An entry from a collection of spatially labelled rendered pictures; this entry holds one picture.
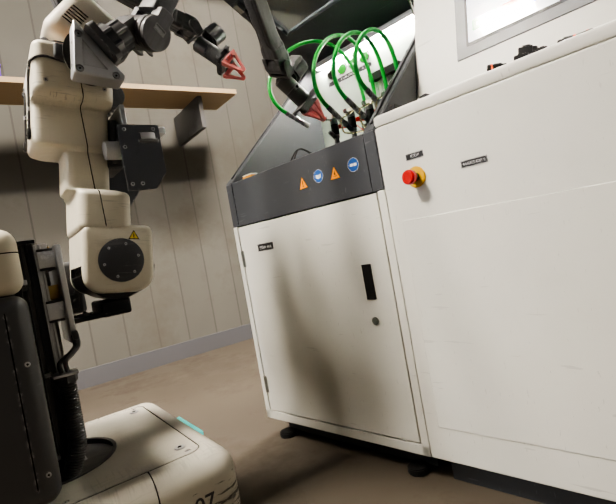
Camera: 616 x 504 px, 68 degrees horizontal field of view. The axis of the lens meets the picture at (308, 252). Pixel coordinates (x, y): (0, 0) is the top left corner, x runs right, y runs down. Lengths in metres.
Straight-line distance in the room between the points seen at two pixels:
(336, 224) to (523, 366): 0.61
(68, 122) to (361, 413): 1.11
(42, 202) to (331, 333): 2.45
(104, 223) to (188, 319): 2.50
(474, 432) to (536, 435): 0.15
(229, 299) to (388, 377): 2.54
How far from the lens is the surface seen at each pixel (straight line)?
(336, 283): 1.37
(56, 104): 1.26
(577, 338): 1.08
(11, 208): 3.44
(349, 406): 1.48
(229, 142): 3.95
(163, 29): 1.22
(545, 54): 1.07
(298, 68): 1.64
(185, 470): 1.08
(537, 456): 1.21
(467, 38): 1.44
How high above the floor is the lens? 0.69
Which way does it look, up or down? 1 degrees down
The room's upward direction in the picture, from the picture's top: 10 degrees counter-clockwise
